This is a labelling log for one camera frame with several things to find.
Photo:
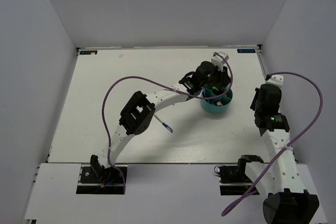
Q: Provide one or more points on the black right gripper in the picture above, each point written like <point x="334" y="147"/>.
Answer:
<point x="253" y="103"/>

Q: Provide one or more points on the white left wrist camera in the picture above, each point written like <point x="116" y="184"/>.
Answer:
<point x="219" y="59"/>

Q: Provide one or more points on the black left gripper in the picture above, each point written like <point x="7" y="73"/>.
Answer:
<point x="224" y="80"/>

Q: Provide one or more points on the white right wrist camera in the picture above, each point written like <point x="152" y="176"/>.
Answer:
<point x="274" y="79"/>

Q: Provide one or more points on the right corner label sticker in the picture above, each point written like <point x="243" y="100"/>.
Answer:
<point x="246" y="51"/>

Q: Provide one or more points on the corner label sticker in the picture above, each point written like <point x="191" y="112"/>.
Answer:
<point x="246" y="51"/>
<point x="88" y="52"/>

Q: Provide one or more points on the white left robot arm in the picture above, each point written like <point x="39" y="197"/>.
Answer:
<point x="137" y="114"/>

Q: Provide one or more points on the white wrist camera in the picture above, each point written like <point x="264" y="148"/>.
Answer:
<point x="219" y="59"/>
<point x="274" y="79"/>

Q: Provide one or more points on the left corner label sticker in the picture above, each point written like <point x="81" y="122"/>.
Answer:
<point x="88" y="52"/>

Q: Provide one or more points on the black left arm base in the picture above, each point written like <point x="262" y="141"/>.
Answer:
<point x="111" y="182"/>

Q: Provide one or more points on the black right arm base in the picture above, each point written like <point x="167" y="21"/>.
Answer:
<point x="232" y="182"/>

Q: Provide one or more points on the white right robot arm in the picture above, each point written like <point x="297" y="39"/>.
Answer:
<point x="286" y="196"/>

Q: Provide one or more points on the teal round divided organizer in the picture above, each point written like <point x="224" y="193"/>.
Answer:
<point x="209" y="105"/>

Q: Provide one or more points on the blue clear ballpoint pen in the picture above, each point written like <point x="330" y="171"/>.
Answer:
<point x="164" y="124"/>

